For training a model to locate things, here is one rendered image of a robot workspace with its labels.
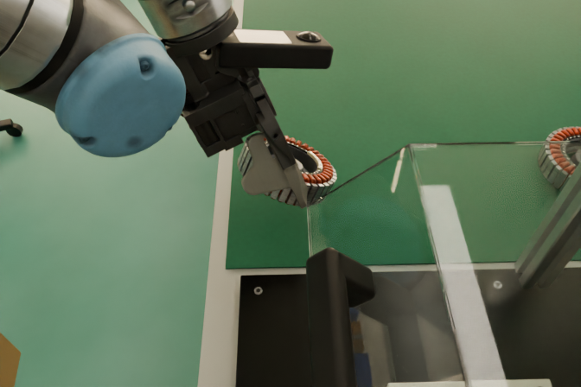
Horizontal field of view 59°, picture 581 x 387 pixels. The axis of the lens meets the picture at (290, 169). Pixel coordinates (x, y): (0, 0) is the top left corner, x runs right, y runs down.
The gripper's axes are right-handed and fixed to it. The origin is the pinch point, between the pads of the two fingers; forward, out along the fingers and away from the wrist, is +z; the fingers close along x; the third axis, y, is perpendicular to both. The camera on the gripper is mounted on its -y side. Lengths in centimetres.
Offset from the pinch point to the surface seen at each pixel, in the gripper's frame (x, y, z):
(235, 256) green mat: 2.6, 10.4, 6.0
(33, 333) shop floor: -55, 76, 53
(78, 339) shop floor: -50, 65, 57
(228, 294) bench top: 6.7, 12.5, 6.7
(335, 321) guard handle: 33.4, 2.6, -17.3
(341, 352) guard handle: 34.6, 3.0, -17.0
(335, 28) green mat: -36.4, -19.6, 4.2
